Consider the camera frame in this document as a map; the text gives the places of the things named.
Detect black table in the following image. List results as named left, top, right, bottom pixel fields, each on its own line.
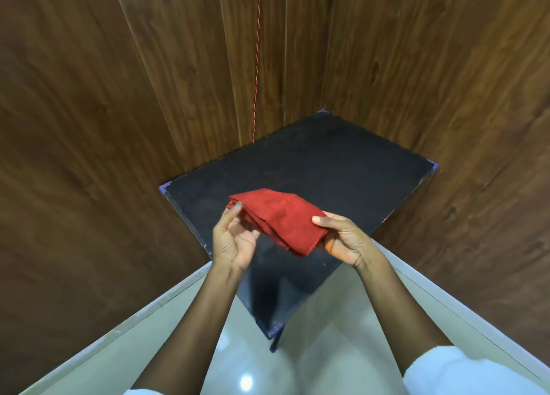
left=159, top=109, right=439, bottom=353

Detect person's left hand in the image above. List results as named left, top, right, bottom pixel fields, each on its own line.
left=211, top=201, right=262, bottom=273

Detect person's right hand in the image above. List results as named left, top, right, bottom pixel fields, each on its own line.
left=311, top=211, right=379, bottom=271

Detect red cloth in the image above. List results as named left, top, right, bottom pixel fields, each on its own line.
left=228, top=188, right=331, bottom=257

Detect red braided cord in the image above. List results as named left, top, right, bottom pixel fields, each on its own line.
left=252, top=0, right=263, bottom=144

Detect person's right forearm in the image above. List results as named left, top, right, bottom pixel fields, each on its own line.
left=355, top=248, right=454, bottom=376

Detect white fluffy garment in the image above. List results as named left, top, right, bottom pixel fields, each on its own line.
left=124, top=345, right=550, bottom=395

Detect person's left forearm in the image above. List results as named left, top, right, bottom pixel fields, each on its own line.
left=131, top=261, right=246, bottom=395

